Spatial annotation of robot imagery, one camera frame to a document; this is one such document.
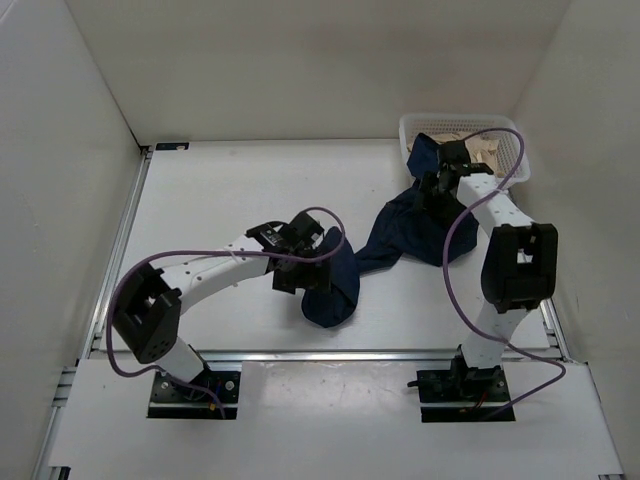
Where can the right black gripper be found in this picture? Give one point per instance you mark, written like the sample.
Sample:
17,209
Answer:
429,181

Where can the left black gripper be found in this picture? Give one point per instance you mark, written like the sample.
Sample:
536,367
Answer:
315,277

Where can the dark blue denim trousers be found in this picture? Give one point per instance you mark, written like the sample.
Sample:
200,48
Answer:
399,229

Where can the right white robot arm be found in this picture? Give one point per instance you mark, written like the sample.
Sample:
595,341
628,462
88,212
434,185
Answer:
518,272

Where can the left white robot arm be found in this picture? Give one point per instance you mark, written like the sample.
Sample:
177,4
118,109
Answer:
147,305

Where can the beige trousers in basket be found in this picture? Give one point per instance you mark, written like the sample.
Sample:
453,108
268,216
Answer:
480,147

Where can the white plastic basket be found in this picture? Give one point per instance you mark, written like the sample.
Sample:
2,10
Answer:
486,126

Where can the aluminium front rail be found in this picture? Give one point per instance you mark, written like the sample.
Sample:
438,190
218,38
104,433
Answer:
328,355

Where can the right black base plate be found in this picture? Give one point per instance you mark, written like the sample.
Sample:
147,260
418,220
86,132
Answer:
446,397

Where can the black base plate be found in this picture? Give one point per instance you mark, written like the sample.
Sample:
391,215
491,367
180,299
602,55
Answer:
446,397
168,400

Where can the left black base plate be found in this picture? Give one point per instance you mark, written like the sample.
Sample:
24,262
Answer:
168,400

